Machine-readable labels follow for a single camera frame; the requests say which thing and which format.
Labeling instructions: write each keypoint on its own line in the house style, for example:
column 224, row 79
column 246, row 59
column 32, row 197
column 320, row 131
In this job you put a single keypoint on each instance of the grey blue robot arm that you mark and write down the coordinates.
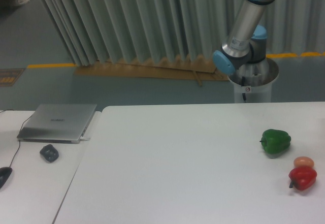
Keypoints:
column 246, row 23

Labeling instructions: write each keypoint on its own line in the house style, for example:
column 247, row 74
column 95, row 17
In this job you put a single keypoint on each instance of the yellow floor tape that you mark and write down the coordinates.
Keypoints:
column 51, row 65

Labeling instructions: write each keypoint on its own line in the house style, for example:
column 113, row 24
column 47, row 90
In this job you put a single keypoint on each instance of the grey green curtain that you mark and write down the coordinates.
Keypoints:
column 155, row 31

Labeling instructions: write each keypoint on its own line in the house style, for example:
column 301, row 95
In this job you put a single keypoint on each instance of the silver closed laptop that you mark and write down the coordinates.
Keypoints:
column 58, row 123

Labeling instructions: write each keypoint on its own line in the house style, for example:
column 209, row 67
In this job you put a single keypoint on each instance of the green bell pepper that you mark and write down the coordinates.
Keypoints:
column 275, row 141

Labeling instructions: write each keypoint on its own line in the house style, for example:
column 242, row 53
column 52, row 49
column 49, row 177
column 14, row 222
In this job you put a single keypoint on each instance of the orange egg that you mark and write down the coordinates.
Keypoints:
column 303, row 161

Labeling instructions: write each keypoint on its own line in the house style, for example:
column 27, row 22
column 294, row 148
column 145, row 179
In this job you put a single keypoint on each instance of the brown floor sign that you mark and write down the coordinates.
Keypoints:
column 10, row 76

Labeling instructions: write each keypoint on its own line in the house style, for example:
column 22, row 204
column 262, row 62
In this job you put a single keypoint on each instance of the red bell pepper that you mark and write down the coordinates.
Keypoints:
column 301, row 178

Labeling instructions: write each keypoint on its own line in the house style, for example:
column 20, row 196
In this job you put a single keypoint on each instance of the black computer mouse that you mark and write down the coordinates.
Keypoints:
column 5, row 173

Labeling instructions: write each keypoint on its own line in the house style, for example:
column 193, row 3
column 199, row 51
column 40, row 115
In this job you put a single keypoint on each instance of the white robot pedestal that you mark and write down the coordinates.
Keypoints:
column 252, row 82

